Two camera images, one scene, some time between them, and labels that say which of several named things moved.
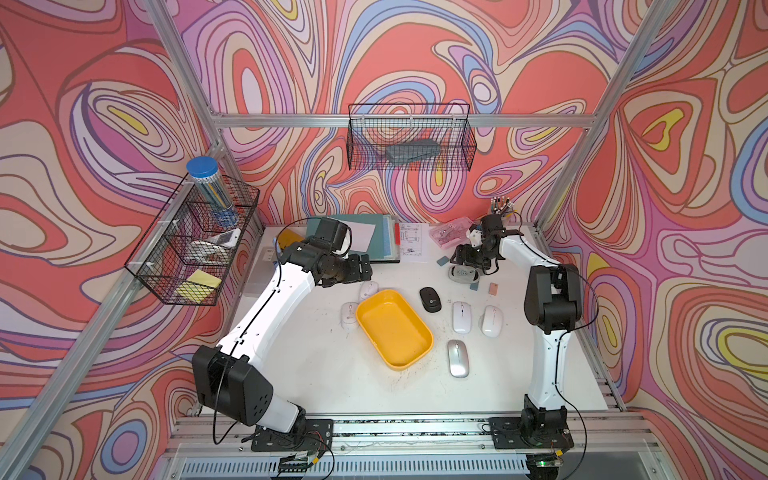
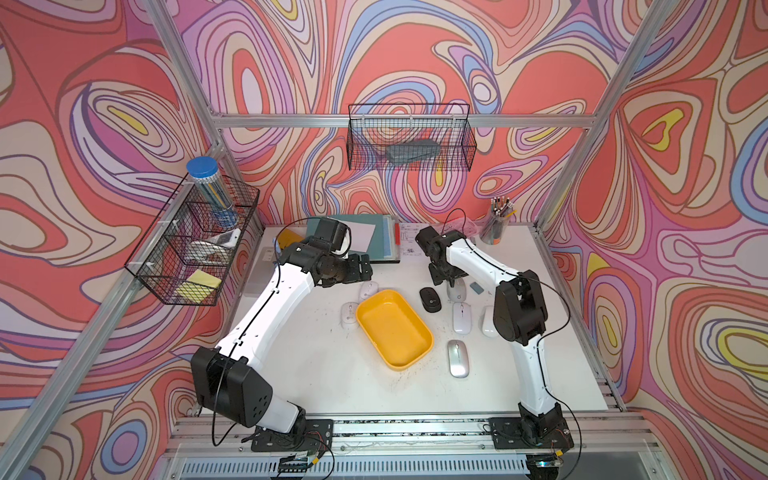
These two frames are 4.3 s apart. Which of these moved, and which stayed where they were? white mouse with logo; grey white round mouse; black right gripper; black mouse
Moved: grey white round mouse; black right gripper
Stayed: white mouse with logo; black mouse
